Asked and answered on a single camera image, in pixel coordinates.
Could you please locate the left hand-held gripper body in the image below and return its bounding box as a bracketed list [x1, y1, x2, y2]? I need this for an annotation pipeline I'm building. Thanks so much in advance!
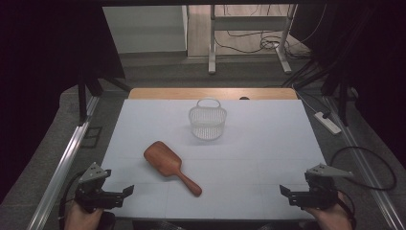
[75, 162, 113, 214]

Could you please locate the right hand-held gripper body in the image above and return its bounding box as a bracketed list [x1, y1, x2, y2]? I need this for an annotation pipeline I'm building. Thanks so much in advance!
[303, 163, 354, 212]

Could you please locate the wooden hairbrush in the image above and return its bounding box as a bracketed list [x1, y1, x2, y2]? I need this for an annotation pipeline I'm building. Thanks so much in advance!
[143, 140, 203, 197]

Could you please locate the white plastic basket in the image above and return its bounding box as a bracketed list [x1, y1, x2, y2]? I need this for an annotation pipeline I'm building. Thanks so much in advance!
[188, 97, 228, 142]

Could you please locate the person's right hand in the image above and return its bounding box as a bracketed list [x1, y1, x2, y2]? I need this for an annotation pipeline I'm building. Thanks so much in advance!
[303, 191, 353, 230]

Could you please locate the person's left hand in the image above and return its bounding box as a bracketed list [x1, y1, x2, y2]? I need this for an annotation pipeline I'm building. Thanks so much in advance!
[63, 201, 104, 230]

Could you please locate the white power strip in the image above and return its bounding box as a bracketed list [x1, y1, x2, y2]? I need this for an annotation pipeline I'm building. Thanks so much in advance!
[313, 111, 342, 135]

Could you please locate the black curtain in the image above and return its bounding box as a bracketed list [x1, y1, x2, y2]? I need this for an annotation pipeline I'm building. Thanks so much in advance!
[0, 0, 126, 203]
[288, 0, 406, 169]

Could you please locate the white cabinet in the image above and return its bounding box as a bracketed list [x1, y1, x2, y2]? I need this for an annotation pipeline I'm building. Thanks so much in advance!
[102, 5, 189, 55]

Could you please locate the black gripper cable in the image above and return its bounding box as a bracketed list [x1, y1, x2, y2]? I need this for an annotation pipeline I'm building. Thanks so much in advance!
[337, 189, 357, 230]
[57, 171, 85, 230]

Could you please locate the aluminium rail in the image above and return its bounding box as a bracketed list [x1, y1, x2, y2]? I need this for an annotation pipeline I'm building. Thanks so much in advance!
[322, 95, 406, 230]
[27, 95, 101, 230]

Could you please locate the black looped cable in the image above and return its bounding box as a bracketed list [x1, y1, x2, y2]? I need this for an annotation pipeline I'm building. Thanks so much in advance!
[329, 146, 397, 192]

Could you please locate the thin white cable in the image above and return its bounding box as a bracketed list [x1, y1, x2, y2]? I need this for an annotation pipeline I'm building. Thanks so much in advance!
[291, 83, 321, 115]

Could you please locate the tangle of black cables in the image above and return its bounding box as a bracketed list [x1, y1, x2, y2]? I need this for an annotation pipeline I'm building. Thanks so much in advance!
[214, 4, 312, 60]

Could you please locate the white metal desk frame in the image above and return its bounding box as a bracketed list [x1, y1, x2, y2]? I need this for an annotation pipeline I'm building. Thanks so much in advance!
[208, 4, 298, 75]

